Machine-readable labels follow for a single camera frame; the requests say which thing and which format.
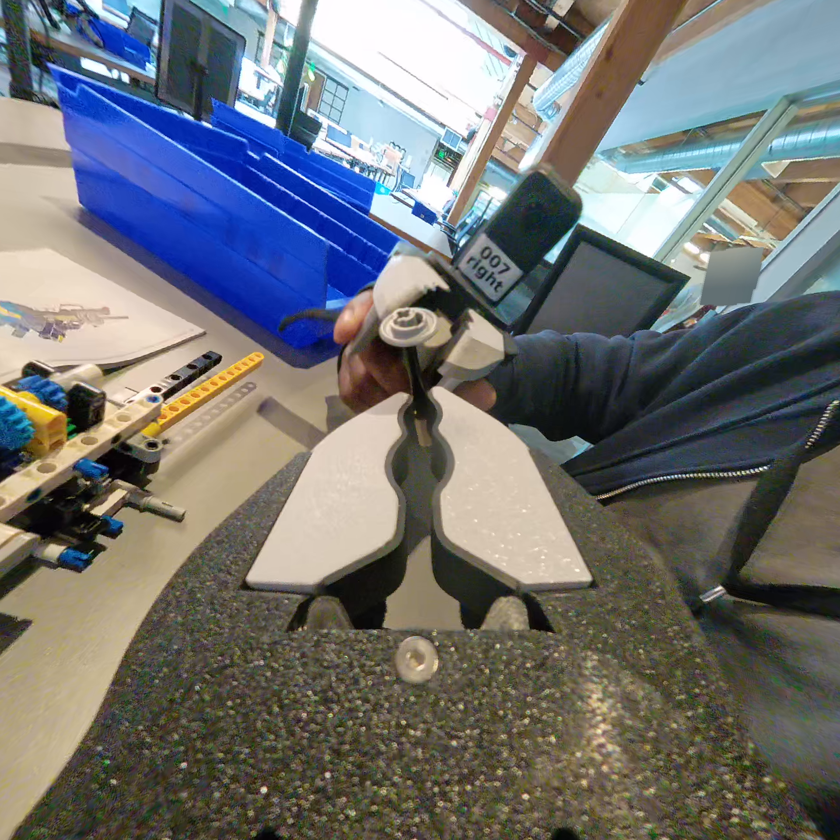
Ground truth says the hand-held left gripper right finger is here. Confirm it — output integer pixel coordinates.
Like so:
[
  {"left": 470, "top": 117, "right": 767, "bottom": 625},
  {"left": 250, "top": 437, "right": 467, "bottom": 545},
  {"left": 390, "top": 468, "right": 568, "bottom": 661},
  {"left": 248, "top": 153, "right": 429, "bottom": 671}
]
[{"left": 430, "top": 386, "right": 595, "bottom": 597}]

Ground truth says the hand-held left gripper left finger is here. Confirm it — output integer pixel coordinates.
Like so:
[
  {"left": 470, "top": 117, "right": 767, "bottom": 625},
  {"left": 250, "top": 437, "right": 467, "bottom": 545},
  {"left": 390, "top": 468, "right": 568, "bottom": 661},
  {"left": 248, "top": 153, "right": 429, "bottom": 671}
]
[{"left": 245, "top": 392, "right": 416, "bottom": 597}]

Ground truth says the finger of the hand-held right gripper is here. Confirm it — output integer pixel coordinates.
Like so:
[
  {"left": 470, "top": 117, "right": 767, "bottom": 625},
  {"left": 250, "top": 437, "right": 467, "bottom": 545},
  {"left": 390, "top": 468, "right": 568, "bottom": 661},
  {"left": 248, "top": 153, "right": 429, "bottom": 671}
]
[
  {"left": 346, "top": 252, "right": 454, "bottom": 360},
  {"left": 432, "top": 310, "right": 521, "bottom": 393}
]

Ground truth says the grey lego wheel hub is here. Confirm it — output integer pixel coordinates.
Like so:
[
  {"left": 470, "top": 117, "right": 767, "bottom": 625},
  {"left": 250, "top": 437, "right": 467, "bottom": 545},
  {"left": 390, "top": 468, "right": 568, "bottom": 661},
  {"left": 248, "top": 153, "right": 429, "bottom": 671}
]
[{"left": 378, "top": 306, "right": 455, "bottom": 349}]

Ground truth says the black lego axle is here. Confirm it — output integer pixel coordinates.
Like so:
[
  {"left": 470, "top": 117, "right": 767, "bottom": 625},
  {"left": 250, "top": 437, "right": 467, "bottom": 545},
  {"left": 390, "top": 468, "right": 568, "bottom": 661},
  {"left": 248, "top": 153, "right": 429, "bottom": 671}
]
[{"left": 402, "top": 344, "right": 434, "bottom": 427}]

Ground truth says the person's right forearm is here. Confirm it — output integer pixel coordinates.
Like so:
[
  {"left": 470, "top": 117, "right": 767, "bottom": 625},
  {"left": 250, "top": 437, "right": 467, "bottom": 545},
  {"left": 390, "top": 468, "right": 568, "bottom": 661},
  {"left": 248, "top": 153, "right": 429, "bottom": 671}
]
[{"left": 489, "top": 290, "right": 840, "bottom": 500}]

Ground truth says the grey lego beam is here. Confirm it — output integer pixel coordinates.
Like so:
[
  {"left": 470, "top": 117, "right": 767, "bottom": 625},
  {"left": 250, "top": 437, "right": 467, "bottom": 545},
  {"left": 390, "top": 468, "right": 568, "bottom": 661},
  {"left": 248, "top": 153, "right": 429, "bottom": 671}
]
[{"left": 172, "top": 382, "right": 258, "bottom": 442}]

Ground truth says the yellow lego beam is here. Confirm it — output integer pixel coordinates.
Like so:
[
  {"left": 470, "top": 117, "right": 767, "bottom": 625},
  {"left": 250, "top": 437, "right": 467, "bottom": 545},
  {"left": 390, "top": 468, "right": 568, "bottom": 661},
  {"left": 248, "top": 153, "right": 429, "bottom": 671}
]
[{"left": 141, "top": 352, "right": 266, "bottom": 438}]

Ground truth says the black lego beam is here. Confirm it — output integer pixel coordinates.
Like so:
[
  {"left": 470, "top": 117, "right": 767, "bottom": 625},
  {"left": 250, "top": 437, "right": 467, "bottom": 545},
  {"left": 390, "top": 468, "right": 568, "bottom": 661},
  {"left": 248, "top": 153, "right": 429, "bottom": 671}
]
[{"left": 134, "top": 351, "right": 224, "bottom": 401}]

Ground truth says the lego vehicle assembly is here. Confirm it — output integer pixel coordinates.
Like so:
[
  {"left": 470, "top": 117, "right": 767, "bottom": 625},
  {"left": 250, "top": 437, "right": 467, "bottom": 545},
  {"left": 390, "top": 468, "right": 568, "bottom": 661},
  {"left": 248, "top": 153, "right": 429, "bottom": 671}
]
[{"left": 0, "top": 357, "right": 188, "bottom": 578}]

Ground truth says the lego instruction booklet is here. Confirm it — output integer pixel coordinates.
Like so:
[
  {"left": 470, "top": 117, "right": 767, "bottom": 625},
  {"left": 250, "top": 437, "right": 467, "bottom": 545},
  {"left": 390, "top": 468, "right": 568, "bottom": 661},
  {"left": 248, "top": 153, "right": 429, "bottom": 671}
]
[{"left": 0, "top": 248, "right": 207, "bottom": 385}]

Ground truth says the person's right hand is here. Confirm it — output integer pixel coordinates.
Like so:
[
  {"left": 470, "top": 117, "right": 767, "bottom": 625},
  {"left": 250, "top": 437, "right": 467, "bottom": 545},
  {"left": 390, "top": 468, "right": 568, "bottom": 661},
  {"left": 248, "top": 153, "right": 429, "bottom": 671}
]
[{"left": 333, "top": 289, "right": 497, "bottom": 422}]

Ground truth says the black framed monitor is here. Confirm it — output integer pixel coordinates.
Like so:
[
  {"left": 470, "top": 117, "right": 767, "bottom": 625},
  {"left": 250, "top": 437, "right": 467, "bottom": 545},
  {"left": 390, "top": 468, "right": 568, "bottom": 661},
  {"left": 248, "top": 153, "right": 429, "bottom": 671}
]
[{"left": 515, "top": 223, "right": 690, "bottom": 339}]

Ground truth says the wooden beam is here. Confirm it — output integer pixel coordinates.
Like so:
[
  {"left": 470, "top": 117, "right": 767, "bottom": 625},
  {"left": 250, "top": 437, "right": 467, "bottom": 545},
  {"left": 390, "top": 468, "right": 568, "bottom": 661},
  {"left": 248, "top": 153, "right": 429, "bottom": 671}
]
[{"left": 545, "top": 0, "right": 686, "bottom": 191}]

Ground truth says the large blue plastic bin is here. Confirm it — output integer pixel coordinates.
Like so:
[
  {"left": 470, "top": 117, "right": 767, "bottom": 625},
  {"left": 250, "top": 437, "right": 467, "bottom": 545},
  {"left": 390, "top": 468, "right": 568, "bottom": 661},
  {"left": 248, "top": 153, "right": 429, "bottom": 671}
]
[{"left": 51, "top": 64, "right": 403, "bottom": 352}]

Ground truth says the black pole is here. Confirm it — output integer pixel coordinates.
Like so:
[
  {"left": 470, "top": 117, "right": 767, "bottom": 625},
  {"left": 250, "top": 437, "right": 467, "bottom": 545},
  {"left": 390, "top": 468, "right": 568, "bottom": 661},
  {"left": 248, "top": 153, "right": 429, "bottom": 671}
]
[{"left": 276, "top": 0, "right": 322, "bottom": 148}]

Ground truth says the black computer monitor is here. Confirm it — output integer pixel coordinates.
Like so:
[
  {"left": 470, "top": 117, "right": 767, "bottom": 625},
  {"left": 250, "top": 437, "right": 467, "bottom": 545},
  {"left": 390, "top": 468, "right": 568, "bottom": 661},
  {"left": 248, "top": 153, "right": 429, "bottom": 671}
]
[{"left": 156, "top": 0, "right": 247, "bottom": 122}]

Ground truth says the slim wooden post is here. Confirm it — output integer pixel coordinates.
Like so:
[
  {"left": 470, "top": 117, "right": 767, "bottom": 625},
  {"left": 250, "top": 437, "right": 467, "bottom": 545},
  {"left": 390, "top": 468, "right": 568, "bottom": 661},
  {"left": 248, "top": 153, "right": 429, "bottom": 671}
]
[{"left": 449, "top": 56, "right": 536, "bottom": 224}]

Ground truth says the silver ventilation duct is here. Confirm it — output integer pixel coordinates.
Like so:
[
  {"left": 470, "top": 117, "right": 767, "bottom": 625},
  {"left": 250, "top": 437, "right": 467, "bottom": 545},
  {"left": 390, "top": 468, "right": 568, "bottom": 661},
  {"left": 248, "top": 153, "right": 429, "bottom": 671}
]
[{"left": 617, "top": 115, "right": 840, "bottom": 175}]

